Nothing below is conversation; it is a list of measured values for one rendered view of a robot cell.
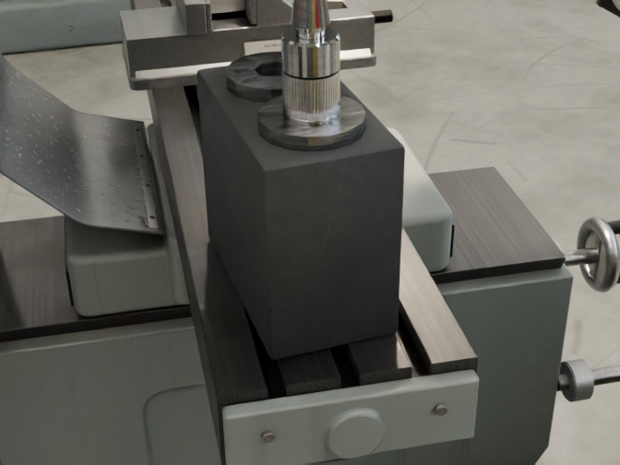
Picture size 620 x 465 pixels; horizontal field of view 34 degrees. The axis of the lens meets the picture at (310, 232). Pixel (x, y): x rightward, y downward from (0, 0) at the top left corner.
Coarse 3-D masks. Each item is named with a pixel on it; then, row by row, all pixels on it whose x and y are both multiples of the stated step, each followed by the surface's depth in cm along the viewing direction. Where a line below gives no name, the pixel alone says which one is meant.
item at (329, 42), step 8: (288, 32) 82; (328, 32) 82; (336, 32) 82; (288, 40) 80; (296, 40) 80; (304, 40) 80; (312, 40) 80; (320, 40) 80; (328, 40) 80; (336, 40) 81; (288, 48) 80; (296, 48) 80; (304, 48) 80; (312, 48) 80; (320, 48) 80; (328, 48) 80; (336, 48) 81; (304, 56) 80; (312, 56) 80
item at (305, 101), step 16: (288, 64) 81; (304, 64) 80; (320, 64) 80; (336, 64) 81; (288, 80) 82; (304, 80) 81; (320, 80) 81; (336, 80) 82; (288, 96) 83; (304, 96) 82; (320, 96) 82; (336, 96) 83; (288, 112) 83; (304, 112) 82; (320, 112) 82; (336, 112) 84
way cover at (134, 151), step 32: (0, 64) 136; (0, 96) 128; (32, 96) 138; (0, 128) 122; (32, 128) 129; (64, 128) 137; (96, 128) 143; (128, 128) 145; (0, 160) 116; (32, 160) 122; (64, 160) 129; (96, 160) 134; (128, 160) 137; (32, 192) 116; (64, 192) 122; (96, 192) 127; (128, 192) 129; (96, 224) 120; (128, 224) 122; (160, 224) 123
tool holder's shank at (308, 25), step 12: (300, 0) 79; (312, 0) 79; (324, 0) 79; (300, 12) 79; (312, 12) 79; (324, 12) 80; (300, 24) 80; (312, 24) 79; (324, 24) 80; (300, 36) 81; (312, 36) 80
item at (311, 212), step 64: (256, 64) 94; (256, 128) 85; (320, 128) 82; (384, 128) 85; (256, 192) 82; (320, 192) 82; (384, 192) 84; (256, 256) 87; (320, 256) 85; (384, 256) 87; (256, 320) 91; (320, 320) 88; (384, 320) 91
